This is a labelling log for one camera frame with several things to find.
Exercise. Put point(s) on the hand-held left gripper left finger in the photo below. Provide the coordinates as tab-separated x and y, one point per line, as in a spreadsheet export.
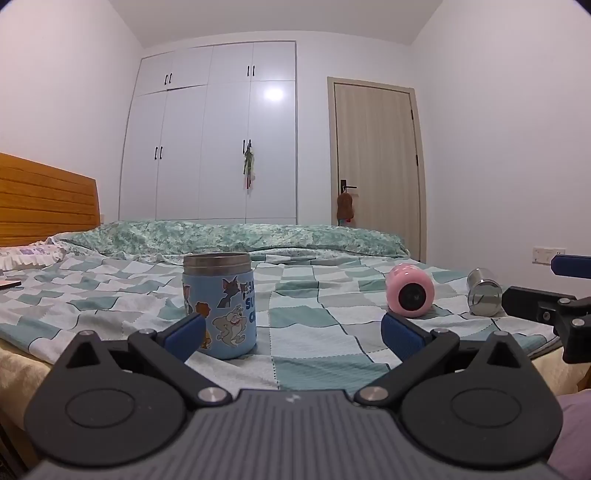
187	336

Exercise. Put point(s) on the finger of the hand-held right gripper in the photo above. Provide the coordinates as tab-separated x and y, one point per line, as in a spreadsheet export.
572	265
531	304

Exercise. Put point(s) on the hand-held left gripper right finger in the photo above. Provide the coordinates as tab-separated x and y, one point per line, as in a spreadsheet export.
400	336

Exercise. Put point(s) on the pink cup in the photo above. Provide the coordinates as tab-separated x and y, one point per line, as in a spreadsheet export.
406	286

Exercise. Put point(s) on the stainless steel cup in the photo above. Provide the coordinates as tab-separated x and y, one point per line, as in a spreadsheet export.
482	290

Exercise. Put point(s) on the blue cartoon print cup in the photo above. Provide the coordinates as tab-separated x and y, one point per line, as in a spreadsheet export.
226	300

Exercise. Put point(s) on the green checked bed sheet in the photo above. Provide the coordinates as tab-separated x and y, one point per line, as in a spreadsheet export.
314	318

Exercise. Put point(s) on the green floral quilt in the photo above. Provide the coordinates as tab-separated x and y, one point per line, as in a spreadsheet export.
231	237

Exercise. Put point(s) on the person's pink clothing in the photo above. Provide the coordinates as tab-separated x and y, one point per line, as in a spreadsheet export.
575	434

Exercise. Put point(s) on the yellow mattress cover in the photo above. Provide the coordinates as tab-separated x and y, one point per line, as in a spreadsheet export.
21	383

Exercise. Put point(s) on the frilled printed pillow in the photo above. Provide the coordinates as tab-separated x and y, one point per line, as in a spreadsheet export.
27	256

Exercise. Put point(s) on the beige wooden door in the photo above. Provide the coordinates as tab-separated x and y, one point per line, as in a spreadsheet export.
376	157

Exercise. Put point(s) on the green hanging ornament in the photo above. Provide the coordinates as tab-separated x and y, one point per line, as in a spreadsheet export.
249	166

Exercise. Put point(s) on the dark phone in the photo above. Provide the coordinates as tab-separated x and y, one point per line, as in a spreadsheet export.
9	284

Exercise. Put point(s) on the wooden headboard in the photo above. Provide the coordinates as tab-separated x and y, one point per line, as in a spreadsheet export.
41	203

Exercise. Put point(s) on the white wardrobe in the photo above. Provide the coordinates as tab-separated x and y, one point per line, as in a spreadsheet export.
203	138

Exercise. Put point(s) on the white wall socket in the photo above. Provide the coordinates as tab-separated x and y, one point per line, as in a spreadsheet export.
545	255

